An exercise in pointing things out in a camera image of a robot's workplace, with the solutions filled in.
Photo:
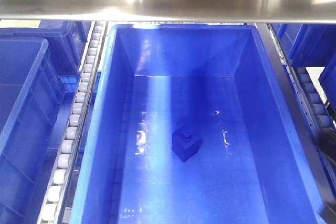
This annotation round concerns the left rear blue bin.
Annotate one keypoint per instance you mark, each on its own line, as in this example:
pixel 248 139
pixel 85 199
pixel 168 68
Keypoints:
pixel 66 38

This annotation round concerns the white roller track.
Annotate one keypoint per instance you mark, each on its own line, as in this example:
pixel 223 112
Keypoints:
pixel 315 112
pixel 60 177

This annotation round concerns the right rear blue bin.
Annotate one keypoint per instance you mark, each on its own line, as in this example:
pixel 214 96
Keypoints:
pixel 306 45

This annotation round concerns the large central blue bin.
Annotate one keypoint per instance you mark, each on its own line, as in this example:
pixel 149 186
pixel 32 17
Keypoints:
pixel 251 167

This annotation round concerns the right white roller track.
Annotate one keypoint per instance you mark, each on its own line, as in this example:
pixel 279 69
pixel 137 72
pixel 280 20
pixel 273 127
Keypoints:
pixel 315 112

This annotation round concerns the left white roller track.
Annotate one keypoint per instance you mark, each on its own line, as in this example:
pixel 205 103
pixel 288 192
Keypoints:
pixel 60 177

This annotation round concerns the small blue block part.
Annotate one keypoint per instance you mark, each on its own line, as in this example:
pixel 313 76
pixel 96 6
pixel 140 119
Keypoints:
pixel 186 142

